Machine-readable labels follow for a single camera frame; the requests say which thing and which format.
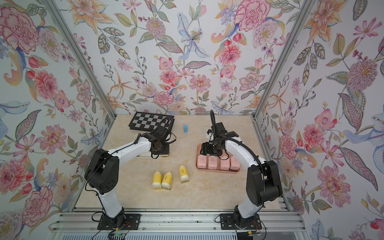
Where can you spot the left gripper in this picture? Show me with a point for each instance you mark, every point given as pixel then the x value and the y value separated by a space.
pixel 167 150

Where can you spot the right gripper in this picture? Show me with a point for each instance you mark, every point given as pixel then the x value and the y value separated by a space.
pixel 206 147

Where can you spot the pink sharpener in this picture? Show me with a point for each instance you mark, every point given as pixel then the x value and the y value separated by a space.
pixel 212 163
pixel 202 162
pixel 234 164
pixel 224 165

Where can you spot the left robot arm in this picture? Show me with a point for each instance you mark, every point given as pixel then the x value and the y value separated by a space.
pixel 102 174

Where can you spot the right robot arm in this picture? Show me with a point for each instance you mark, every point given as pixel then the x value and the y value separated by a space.
pixel 263 180

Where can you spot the white storage tray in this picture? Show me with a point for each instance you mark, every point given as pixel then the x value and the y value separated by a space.
pixel 148 155

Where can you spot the pink storage tray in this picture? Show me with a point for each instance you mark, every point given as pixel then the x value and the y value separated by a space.
pixel 206 170

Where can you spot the black white checkerboard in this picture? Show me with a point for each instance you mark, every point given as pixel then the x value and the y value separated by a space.
pixel 147 122

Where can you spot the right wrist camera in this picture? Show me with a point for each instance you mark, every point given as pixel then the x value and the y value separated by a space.
pixel 209 136

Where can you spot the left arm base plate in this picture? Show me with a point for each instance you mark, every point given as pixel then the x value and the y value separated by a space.
pixel 119 223

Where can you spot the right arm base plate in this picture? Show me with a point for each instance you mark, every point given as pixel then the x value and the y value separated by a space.
pixel 236 222

